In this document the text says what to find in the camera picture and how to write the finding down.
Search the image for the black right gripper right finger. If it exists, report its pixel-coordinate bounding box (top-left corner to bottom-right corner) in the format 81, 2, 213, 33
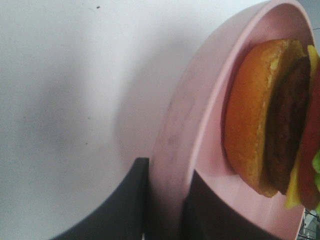
183, 171, 273, 240

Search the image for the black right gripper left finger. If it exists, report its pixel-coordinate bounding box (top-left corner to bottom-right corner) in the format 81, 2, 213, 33
54, 157, 149, 240

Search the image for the pink round plate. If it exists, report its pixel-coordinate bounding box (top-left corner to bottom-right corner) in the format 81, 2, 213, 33
145, 0, 314, 240

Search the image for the burger with lettuce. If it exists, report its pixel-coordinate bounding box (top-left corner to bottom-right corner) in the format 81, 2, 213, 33
223, 39, 320, 211

